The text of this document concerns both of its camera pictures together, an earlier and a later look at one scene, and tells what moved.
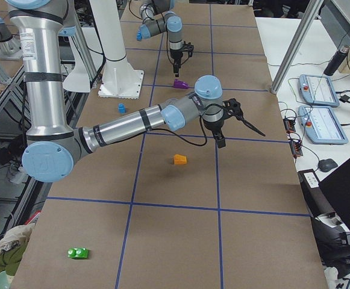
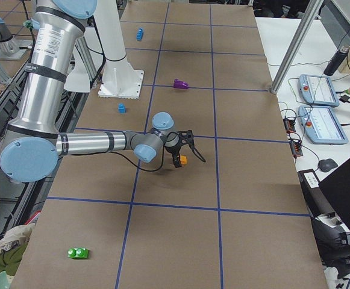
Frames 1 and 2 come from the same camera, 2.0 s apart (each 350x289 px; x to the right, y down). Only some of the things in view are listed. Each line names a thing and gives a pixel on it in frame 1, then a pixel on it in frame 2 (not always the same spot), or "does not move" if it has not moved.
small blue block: [121, 108] does not move
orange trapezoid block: [180, 159] does not move
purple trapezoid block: [178, 83] does not move
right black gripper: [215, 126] → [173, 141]
